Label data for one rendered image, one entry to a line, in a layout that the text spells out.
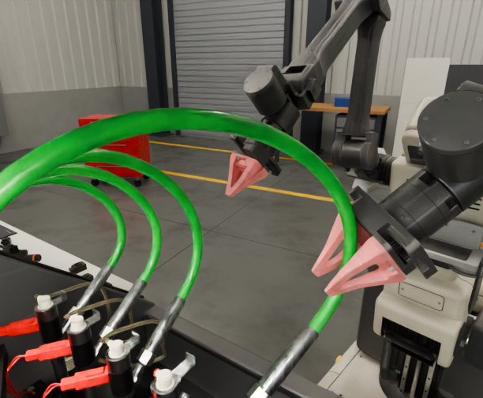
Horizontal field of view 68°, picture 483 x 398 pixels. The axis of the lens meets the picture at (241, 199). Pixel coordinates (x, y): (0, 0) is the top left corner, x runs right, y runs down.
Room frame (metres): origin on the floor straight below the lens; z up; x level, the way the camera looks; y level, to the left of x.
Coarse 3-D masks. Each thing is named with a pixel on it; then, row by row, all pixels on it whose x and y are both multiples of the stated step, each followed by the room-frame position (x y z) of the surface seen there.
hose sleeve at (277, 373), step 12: (300, 336) 0.30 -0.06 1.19; (312, 336) 0.30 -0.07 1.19; (288, 348) 0.29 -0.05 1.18; (300, 348) 0.29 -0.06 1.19; (276, 360) 0.29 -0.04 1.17; (288, 360) 0.28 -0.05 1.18; (276, 372) 0.28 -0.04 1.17; (288, 372) 0.28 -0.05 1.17; (264, 384) 0.27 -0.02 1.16; (276, 384) 0.27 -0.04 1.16
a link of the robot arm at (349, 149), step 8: (344, 144) 0.94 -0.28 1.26; (352, 144) 0.93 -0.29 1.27; (360, 144) 0.92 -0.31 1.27; (344, 152) 0.93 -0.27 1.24; (352, 152) 0.91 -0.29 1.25; (360, 152) 0.90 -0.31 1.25; (344, 160) 0.93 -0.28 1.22; (352, 160) 0.91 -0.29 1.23; (360, 160) 0.90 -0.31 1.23; (360, 168) 0.91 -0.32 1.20
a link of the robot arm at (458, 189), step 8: (424, 168) 0.35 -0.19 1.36; (432, 176) 0.34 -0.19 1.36; (432, 184) 0.33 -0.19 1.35; (440, 184) 0.33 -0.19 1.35; (448, 184) 0.32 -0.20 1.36; (456, 184) 0.32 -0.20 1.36; (464, 184) 0.32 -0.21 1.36; (472, 184) 0.32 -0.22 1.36; (480, 184) 0.32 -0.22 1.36; (448, 192) 0.32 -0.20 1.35; (456, 192) 0.31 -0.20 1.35; (464, 192) 0.31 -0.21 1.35; (472, 192) 0.31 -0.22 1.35; (480, 192) 0.32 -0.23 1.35; (448, 200) 0.32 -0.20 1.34; (456, 200) 0.32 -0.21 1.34; (464, 200) 0.31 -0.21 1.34; (472, 200) 0.32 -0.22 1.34; (464, 208) 0.32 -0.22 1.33
